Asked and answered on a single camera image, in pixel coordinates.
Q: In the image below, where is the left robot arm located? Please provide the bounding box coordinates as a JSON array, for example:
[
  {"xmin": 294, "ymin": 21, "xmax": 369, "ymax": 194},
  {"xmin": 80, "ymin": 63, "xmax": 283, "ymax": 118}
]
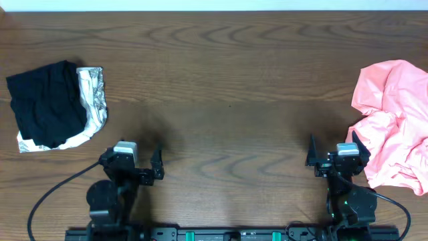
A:
[{"xmin": 86, "ymin": 141, "xmax": 165, "ymax": 241}]

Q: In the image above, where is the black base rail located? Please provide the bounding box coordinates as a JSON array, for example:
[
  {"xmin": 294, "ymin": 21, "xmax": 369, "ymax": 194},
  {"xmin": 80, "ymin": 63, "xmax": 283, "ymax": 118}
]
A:
[{"xmin": 65, "ymin": 226, "xmax": 401, "ymax": 241}]

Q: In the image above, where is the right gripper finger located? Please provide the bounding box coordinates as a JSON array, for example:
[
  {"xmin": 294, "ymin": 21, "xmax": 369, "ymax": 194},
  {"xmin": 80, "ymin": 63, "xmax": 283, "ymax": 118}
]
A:
[
  {"xmin": 352, "ymin": 131, "xmax": 370, "ymax": 157},
  {"xmin": 306, "ymin": 134, "xmax": 318, "ymax": 166}
]

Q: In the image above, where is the left black cable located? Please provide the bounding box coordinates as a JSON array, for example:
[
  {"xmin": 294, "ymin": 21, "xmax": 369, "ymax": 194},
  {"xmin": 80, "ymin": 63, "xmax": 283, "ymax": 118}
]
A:
[{"xmin": 27, "ymin": 161, "xmax": 101, "ymax": 241}]

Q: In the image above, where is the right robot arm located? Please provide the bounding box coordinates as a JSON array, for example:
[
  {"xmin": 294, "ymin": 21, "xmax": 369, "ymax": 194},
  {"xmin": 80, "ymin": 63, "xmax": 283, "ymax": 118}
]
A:
[{"xmin": 305, "ymin": 132, "xmax": 377, "ymax": 240}]

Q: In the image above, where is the black t-shirt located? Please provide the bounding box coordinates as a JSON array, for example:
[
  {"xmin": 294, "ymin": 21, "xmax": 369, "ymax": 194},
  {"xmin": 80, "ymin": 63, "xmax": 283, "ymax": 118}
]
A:
[{"xmin": 6, "ymin": 60, "xmax": 87, "ymax": 149}]

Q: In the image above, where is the black cable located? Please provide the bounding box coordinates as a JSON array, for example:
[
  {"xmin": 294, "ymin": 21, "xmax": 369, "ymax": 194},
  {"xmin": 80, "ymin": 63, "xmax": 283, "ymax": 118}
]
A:
[
  {"xmin": 334, "ymin": 165, "xmax": 411, "ymax": 241},
  {"xmin": 27, "ymin": 161, "xmax": 101, "ymax": 241}
]

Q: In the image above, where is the white patterned folded garment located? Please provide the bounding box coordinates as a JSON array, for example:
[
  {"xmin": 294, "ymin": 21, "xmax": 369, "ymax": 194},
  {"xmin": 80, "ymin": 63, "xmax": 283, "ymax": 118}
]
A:
[{"xmin": 16, "ymin": 66, "xmax": 108, "ymax": 154}]

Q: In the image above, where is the pink t-shirt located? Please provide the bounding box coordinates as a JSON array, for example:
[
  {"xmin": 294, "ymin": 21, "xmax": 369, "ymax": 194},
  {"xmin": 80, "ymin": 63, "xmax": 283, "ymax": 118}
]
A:
[{"xmin": 346, "ymin": 60, "xmax": 427, "ymax": 196}]

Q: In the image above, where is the right black cable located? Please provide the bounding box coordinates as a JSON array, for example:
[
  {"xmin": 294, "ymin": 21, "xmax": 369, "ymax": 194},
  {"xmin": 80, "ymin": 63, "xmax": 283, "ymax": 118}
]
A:
[{"xmin": 334, "ymin": 165, "xmax": 411, "ymax": 241}]

